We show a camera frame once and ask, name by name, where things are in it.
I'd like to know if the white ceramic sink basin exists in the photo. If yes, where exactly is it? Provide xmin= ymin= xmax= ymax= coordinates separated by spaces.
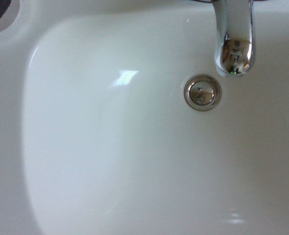
xmin=0 ymin=0 xmax=289 ymax=235

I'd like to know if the chrome sink drain plug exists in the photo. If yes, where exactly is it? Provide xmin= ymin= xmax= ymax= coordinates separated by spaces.
xmin=183 ymin=74 xmax=222 ymax=112

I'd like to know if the chrome faucet spout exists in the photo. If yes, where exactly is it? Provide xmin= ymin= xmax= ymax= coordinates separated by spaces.
xmin=211 ymin=0 xmax=257 ymax=78

